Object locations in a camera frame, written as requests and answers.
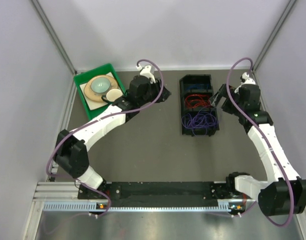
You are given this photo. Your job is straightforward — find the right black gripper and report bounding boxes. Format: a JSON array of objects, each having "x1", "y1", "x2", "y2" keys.
[{"x1": 209, "y1": 83, "x2": 245, "y2": 117}]

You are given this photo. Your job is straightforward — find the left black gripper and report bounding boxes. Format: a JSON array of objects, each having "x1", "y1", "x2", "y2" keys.
[{"x1": 138, "y1": 77, "x2": 171, "y2": 106}]

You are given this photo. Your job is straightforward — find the red thin wires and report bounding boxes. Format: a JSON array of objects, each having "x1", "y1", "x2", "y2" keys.
[{"x1": 184, "y1": 93, "x2": 212, "y2": 110}]

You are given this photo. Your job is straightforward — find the blue thin wire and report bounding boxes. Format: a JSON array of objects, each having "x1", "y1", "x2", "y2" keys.
[{"x1": 185, "y1": 82, "x2": 210, "y2": 91}]

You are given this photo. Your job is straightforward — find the black three-compartment tray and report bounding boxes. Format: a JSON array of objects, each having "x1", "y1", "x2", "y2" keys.
[{"x1": 179, "y1": 74, "x2": 219, "y2": 137}]

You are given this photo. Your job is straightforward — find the purple thin wires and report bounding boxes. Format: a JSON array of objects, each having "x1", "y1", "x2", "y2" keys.
[{"x1": 181, "y1": 111, "x2": 218, "y2": 137}]

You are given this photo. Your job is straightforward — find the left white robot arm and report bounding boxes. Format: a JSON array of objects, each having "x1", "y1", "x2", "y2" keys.
[{"x1": 51, "y1": 75, "x2": 171, "y2": 198}]

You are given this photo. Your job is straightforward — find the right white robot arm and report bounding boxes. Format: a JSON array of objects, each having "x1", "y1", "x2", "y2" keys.
[{"x1": 210, "y1": 83, "x2": 306, "y2": 217}]

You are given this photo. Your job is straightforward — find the dark green mug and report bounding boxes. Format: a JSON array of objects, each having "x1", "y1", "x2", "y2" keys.
[{"x1": 101, "y1": 89, "x2": 123, "y2": 104}]

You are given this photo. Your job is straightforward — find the light teal bowl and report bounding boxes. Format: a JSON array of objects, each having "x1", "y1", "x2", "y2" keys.
[{"x1": 91, "y1": 76, "x2": 111, "y2": 94}]

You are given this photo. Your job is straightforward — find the white square board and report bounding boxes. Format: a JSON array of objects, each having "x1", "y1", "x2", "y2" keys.
[{"x1": 80, "y1": 72, "x2": 123, "y2": 110}]

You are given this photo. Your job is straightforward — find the wooden round plate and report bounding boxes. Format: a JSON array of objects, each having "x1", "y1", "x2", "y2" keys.
[{"x1": 84, "y1": 75, "x2": 119, "y2": 102}]

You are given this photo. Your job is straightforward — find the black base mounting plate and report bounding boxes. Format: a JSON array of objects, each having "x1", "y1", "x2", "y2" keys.
[{"x1": 77, "y1": 181, "x2": 256, "y2": 202}]

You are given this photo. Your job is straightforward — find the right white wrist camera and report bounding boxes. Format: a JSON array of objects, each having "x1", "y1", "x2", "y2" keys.
[{"x1": 234, "y1": 72, "x2": 256, "y2": 94}]

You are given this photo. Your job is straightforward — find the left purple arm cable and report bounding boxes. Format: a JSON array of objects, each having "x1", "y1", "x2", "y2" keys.
[{"x1": 45, "y1": 58, "x2": 165, "y2": 218}]

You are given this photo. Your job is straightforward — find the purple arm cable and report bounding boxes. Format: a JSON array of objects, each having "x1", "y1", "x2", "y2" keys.
[
  {"x1": 45, "y1": 58, "x2": 165, "y2": 218},
  {"x1": 227, "y1": 57, "x2": 295, "y2": 228}
]

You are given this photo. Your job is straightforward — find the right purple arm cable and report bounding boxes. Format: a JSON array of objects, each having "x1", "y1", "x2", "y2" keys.
[{"x1": 227, "y1": 57, "x2": 295, "y2": 228}]

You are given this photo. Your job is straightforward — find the slotted grey cable duct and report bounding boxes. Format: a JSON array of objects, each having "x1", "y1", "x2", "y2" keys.
[{"x1": 43, "y1": 201, "x2": 232, "y2": 212}]

